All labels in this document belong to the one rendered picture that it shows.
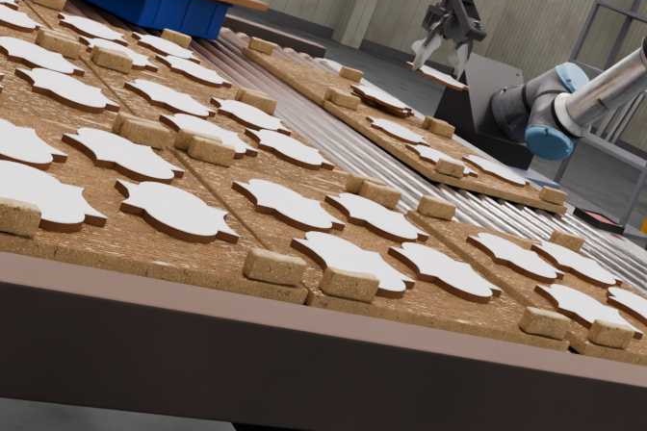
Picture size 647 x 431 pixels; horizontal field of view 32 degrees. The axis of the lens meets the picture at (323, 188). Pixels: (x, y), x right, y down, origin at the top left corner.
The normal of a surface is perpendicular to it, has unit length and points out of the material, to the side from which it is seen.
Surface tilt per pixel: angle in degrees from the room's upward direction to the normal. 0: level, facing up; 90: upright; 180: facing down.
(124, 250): 0
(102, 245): 0
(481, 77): 47
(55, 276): 0
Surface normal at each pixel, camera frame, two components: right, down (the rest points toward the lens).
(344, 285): 0.47, 0.26
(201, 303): 0.37, -0.91
